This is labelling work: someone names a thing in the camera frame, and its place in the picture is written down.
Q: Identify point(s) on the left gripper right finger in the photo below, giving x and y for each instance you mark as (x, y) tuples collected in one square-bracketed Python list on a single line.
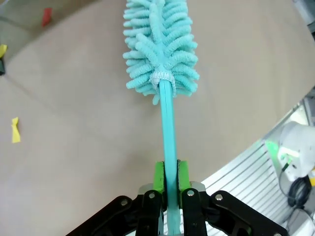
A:
[(194, 211)]

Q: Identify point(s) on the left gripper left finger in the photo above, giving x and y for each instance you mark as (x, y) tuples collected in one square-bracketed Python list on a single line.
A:
[(147, 211)]

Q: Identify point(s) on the teal microfiber duster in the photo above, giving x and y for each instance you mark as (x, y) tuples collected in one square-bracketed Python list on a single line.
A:
[(169, 123)]

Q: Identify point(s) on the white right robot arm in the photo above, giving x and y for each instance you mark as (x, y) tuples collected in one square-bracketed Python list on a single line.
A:
[(295, 140)]

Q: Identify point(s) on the aluminium profile base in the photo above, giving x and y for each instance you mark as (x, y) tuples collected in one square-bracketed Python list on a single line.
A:
[(246, 177)]

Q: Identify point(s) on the twisted yellow paper scrap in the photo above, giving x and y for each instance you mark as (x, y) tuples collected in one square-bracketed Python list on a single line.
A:
[(16, 131)]

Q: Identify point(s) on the red paper scrap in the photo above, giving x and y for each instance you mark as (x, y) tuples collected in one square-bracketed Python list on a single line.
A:
[(46, 16)]

